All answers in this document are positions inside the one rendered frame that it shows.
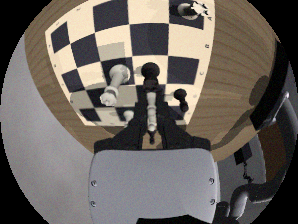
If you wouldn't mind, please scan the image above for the chessboard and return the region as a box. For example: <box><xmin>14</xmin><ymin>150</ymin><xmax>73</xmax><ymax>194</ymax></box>
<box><xmin>45</xmin><ymin>0</ymin><xmax>215</xmax><ymax>126</ymax></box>

